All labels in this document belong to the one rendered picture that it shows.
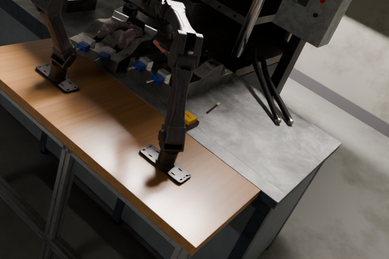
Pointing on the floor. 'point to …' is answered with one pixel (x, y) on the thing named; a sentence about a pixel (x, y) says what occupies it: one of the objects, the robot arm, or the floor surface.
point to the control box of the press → (313, 10)
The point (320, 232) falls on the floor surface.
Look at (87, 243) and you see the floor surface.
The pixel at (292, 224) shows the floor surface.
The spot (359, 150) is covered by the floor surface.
